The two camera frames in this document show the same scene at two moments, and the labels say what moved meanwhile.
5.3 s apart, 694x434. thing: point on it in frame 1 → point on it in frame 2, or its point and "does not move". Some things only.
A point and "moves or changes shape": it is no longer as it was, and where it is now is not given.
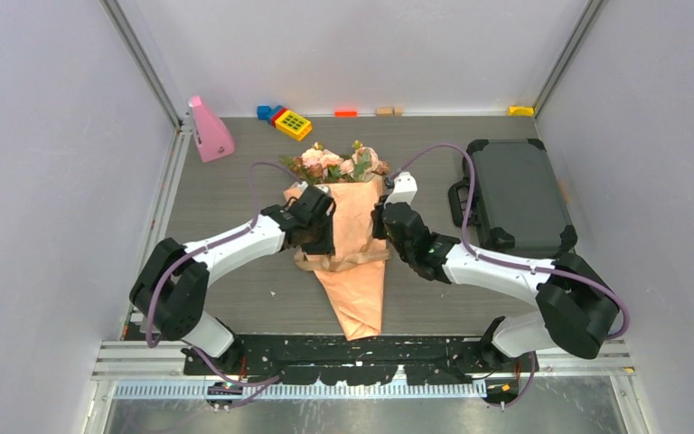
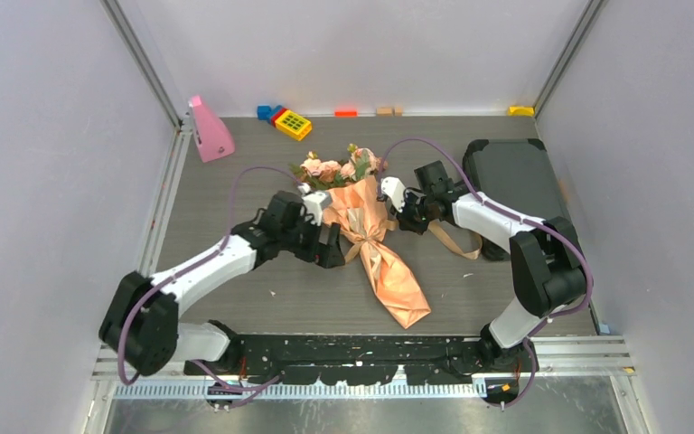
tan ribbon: (338, 262) moves or changes shape
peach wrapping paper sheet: (355, 295) → (358, 211)
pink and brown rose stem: (363, 163) does not move
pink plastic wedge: (212, 135) does not move
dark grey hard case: (520, 208) does not move
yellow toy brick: (294, 125) does not move
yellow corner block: (517, 110) does not move
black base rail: (361, 359) does not move
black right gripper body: (406, 254) → (417, 212)
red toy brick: (277, 116) does not move
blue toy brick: (265, 112) does not move
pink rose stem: (321, 164) moves or changes shape
